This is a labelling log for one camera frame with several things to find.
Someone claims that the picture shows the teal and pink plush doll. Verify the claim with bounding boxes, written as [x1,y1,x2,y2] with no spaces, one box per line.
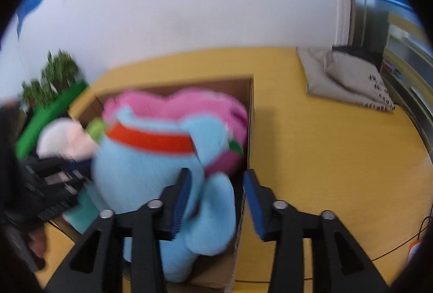
[36,117,107,234]

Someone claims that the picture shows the light blue plush toy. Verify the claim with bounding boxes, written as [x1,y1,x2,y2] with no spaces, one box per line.
[92,107,236,283]

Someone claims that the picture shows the pink bear plush toy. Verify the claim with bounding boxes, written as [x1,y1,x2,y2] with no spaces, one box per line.
[101,87,250,177]

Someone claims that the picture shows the person's left hand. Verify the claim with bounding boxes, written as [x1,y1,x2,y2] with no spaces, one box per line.
[29,227,47,259]

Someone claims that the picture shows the potted green plant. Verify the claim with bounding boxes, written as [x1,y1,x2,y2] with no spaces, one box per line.
[42,50,79,93]
[21,79,42,108]

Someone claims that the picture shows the brown cardboard box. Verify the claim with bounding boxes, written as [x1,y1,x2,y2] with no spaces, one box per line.
[69,76,253,292]

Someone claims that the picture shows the grey canvas tote bag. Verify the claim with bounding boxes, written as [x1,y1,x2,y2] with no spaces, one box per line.
[297,47,395,111]

